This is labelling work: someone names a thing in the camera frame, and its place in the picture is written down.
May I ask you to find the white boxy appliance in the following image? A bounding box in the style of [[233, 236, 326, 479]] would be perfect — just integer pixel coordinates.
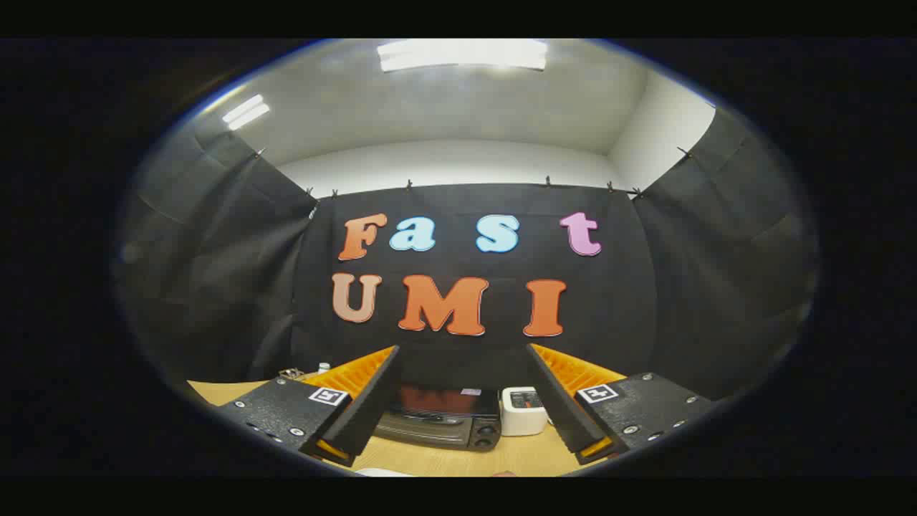
[[500, 387, 549, 436]]

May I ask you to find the small ceiling light panel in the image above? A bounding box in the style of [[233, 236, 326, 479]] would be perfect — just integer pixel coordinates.
[[222, 95, 271, 131]]

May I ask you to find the black toaster oven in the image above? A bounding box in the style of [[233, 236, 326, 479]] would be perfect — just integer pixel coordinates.
[[373, 385, 502, 452]]

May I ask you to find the black backdrop cloth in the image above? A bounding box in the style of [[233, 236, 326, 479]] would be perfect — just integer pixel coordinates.
[[115, 107, 817, 402]]

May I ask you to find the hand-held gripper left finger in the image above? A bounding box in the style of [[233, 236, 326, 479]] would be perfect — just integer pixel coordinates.
[[215, 345, 402, 468]]

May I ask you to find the large ceiling light panel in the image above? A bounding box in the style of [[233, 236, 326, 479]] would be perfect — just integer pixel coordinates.
[[378, 39, 549, 72]]

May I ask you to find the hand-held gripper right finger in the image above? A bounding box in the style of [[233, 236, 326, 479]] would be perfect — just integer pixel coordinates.
[[527, 343, 717, 465]]

